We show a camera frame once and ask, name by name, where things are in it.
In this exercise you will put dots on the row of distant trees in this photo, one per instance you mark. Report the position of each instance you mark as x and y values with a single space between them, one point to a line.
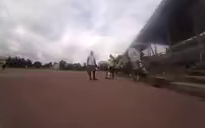
40 64

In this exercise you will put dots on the red-brown running track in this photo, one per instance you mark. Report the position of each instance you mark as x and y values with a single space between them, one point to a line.
73 103

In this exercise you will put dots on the group of people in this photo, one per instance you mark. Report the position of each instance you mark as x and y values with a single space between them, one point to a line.
130 65

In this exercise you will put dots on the grandstand with dark roof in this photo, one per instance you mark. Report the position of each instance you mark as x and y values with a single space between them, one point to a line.
183 50

